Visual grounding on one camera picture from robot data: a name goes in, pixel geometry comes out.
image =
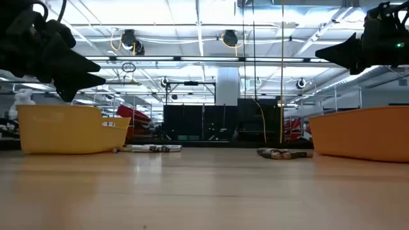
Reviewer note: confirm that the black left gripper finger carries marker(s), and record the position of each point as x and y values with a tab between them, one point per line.
67	62
73	84

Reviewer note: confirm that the yellow plastic bin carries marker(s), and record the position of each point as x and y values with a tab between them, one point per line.
64	134

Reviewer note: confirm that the silver battery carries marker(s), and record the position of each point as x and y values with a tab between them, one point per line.
114	150
156	149
137	148
172	148

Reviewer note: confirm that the metal shelf rack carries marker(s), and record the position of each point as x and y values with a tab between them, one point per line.
335	99

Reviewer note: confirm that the white figure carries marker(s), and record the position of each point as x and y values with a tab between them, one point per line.
22	99

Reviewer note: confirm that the orange plastic bin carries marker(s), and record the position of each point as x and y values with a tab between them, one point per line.
361	134

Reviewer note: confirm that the red cart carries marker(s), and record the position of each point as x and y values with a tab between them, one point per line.
134	118

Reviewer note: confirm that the black partition panel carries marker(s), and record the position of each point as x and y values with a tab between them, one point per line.
191	123

